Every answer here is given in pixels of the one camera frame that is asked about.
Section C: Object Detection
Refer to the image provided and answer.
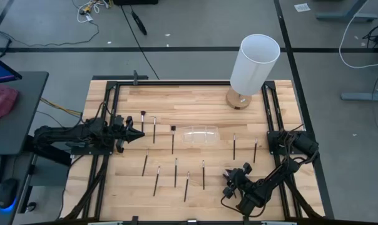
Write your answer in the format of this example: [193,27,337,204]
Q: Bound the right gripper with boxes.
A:
[222,162,258,201]

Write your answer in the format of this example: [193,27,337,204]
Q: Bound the pink cloth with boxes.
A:
[0,83,19,130]

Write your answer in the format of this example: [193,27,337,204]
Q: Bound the black box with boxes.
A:
[112,0,160,6]

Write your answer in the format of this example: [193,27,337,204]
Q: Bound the black computer mouse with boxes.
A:
[0,177,19,210]

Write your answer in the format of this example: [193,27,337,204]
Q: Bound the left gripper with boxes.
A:
[105,114,145,154]

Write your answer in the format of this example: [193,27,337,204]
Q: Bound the long black floor cable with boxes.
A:
[120,4,160,81]

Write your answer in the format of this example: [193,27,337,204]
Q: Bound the grey desk foot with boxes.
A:
[340,84,378,103]
[315,0,378,23]

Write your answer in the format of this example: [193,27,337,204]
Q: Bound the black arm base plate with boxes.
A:
[70,145,114,156]
[266,129,306,156]

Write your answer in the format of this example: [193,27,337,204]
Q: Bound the white and yellow cable bundle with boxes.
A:
[76,0,111,24]

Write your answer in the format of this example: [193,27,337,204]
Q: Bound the black office desk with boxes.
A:
[0,71,49,225]

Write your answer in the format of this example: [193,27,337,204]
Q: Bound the white paper sheet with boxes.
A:
[294,2,312,13]

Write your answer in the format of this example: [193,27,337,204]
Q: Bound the black elongated floor device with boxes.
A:
[131,11,148,36]

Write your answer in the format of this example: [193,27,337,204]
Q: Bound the white shade wooden table lamp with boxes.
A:
[225,33,281,111]

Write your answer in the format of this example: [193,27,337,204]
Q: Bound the white floor cable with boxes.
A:
[338,0,378,69]

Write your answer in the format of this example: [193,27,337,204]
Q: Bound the clear acrylic brush organizer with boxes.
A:
[180,125,220,145]

